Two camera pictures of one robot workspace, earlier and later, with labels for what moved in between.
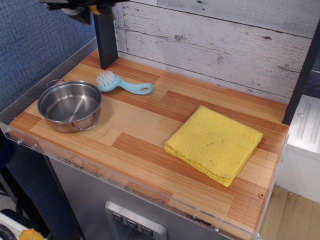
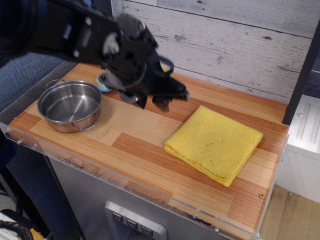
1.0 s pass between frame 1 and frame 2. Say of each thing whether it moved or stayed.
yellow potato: moved
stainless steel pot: stayed
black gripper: moved
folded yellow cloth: stayed
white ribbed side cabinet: stayed
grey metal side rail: stayed
